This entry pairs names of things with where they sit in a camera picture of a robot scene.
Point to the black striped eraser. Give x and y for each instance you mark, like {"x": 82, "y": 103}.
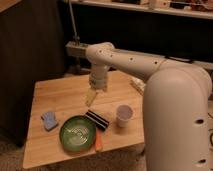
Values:
{"x": 100, "y": 122}

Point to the wooden shelf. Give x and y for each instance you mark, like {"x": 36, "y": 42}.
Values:
{"x": 143, "y": 8}

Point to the white striped object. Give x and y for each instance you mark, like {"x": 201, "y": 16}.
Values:
{"x": 138, "y": 84}

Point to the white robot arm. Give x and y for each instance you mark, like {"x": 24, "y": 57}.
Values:
{"x": 175, "y": 105}

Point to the grey beam ledge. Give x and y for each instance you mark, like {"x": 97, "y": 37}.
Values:
{"x": 79, "y": 50}

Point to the blue sponge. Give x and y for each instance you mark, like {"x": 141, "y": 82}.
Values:
{"x": 49, "y": 120}

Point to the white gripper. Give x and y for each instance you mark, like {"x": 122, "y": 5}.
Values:
{"x": 98, "y": 81}

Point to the green bowl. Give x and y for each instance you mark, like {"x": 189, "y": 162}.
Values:
{"x": 77, "y": 134}

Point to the wooden table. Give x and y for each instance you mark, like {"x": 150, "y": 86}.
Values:
{"x": 66, "y": 98}

